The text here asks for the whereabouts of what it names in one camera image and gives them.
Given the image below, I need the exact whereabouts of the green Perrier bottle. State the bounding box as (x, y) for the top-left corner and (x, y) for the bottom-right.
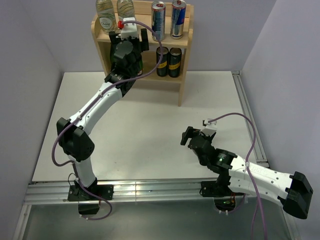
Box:
(109, 47), (115, 68)
(137, 59), (144, 76)

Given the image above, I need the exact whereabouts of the clear bottle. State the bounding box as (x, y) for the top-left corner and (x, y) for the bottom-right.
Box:
(116, 0), (135, 21)
(95, 0), (117, 33)

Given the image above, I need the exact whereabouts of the Red Bull can front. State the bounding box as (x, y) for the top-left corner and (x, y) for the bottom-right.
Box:
(151, 1), (166, 41)

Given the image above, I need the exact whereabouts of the red bull can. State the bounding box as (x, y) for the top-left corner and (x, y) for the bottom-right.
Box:
(151, 1), (166, 41)
(170, 0), (187, 39)

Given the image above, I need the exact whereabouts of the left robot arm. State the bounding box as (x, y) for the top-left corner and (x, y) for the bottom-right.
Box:
(55, 28), (149, 200)

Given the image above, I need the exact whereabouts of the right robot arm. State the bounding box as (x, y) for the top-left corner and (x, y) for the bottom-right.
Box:
(180, 126), (314, 220)

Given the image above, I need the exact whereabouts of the left black yellow can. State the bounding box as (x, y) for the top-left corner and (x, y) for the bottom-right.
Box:
(156, 47), (169, 77)

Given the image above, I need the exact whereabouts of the black yellow can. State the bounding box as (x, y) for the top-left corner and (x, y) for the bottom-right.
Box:
(168, 47), (182, 78)
(156, 47), (169, 77)

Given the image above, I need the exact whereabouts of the right black yellow can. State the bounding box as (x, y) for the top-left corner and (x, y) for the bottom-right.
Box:
(168, 47), (182, 78)

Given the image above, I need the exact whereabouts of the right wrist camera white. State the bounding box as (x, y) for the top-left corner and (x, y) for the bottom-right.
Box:
(200, 118), (218, 137)

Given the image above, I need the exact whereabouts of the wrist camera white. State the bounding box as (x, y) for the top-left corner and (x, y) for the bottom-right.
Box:
(200, 118), (218, 137)
(118, 17), (139, 40)

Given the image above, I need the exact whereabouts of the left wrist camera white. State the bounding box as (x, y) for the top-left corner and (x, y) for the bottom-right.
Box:
(118, 17), (139, 40)

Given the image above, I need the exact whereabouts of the aluminium front rail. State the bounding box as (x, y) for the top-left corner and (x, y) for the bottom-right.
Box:
(23, 178), (288, 206)

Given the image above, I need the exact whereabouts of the aluminium rail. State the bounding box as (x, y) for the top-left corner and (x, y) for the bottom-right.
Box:
(231, 71), (268, 164)
(23, 178), (288, 206)

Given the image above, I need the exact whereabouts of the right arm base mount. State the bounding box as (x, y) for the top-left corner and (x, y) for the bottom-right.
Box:
(199, 180), (246, 214)

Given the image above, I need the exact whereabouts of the aluminium right rail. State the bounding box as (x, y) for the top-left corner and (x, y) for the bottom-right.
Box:
(231, 71), (268, 164)

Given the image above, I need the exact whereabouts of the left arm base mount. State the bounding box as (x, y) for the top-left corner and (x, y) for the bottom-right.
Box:
(67, 183), (114, 216)

